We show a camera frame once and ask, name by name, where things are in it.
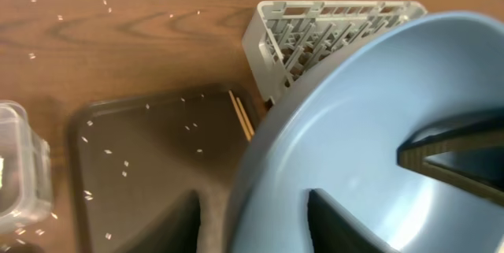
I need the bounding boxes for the wooden chopstick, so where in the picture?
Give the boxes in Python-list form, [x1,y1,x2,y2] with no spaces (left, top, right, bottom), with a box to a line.
[236,98,255,137]
[228,90,252,142]

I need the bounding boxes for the blue plate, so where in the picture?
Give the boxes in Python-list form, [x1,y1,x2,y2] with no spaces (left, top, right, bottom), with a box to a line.
[225,12,503,252]

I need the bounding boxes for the clear plastic bin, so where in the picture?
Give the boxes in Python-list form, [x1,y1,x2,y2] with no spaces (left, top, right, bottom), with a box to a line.
[1,100,53,233]

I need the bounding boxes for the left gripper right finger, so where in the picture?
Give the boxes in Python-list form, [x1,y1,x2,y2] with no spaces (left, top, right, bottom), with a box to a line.
[397,109,503,206]

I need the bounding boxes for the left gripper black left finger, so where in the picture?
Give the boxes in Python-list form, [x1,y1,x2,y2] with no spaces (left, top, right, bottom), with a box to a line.
[307,189,397,253]

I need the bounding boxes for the grey dishwasher rack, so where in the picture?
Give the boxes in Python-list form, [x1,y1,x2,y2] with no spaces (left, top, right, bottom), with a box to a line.
[242,1,428,105]

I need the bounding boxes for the brown serving tray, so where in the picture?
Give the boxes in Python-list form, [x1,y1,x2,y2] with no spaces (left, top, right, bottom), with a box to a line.
[67,84,259,252]

